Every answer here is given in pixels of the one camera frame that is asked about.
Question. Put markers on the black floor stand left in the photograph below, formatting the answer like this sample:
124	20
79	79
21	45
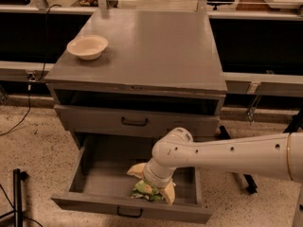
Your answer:
16	205

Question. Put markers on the open grey bottom drawer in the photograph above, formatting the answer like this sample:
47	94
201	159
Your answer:
100	183

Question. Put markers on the closed grey upper drawer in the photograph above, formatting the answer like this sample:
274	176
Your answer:
133	123

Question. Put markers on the green jalapeno chip bag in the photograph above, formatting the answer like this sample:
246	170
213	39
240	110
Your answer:
146	191

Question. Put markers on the grey drawer cabinet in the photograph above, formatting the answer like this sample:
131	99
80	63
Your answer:
156	61

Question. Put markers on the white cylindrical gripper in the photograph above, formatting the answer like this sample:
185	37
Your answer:
156	181

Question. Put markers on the cream bowl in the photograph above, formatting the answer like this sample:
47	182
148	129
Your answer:
88	47

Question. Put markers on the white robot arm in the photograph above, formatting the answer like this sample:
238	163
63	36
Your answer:
278	156

